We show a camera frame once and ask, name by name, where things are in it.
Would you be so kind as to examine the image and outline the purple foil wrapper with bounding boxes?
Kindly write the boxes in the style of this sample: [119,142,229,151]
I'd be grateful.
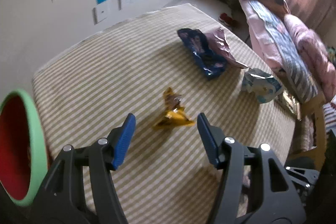
[205,27,248,69]

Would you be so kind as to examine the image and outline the bed with plaid cover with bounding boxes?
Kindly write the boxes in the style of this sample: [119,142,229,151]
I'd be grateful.
[239,0,319,103]

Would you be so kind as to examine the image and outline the white blue crumpled bag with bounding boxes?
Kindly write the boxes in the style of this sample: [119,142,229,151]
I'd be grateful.
[241,68,284,104]

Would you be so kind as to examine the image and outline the red shoes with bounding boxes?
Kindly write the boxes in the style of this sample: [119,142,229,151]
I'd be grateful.
[218,13,239,28]

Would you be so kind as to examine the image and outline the smartphone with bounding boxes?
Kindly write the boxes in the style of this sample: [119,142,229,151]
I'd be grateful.
[275,90,302,121]

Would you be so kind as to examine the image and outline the beige checkered tablecloth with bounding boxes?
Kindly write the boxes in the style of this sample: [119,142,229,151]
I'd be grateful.
[33,4,295,223]

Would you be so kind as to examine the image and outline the wall socket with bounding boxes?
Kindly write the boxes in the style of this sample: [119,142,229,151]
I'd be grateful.
[93,2,109,24]

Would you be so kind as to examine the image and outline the dark blue cookie wrapper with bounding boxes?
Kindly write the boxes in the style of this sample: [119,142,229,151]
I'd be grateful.
[177,28,228,80]

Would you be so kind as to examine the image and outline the red bin green rim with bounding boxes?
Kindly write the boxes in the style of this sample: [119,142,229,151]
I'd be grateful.
[1,89,49,207]

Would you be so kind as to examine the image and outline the pink quilt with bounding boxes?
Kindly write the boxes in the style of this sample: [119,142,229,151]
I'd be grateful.
[284,14,335,102]

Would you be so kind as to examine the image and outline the small yellow wrapper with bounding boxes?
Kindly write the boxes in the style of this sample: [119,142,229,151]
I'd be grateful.
[153,87,195,130]

